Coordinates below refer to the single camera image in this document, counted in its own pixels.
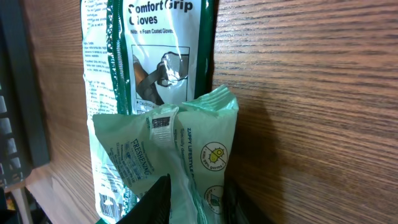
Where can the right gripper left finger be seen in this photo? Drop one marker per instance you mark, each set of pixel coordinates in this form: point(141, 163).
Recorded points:
point(154, 206)

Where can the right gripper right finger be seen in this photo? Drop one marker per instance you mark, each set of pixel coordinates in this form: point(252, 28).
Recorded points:
point(238, 208)

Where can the mint green sachet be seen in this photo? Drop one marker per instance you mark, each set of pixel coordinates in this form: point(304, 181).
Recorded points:
point(190, 142)

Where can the green 3M gloves package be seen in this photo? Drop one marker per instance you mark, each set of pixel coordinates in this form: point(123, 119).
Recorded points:
point(138, 55)

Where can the grey plastic mesh basket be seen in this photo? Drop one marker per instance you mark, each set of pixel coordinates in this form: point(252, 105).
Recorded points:
point(23, 141)

